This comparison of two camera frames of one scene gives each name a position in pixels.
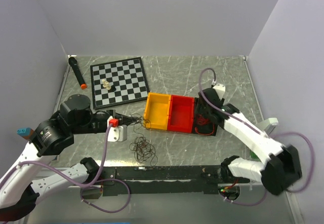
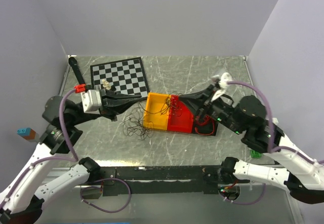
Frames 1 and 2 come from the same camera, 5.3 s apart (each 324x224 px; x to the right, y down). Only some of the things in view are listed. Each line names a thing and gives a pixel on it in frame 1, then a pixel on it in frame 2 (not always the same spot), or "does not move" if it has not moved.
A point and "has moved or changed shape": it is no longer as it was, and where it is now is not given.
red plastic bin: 181,114 does not move
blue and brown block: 26,133 does not move
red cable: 201,120 does not move
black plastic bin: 203,123 does not move
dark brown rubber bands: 143,122 has moved or changed shape
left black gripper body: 95,123 -> 105,111
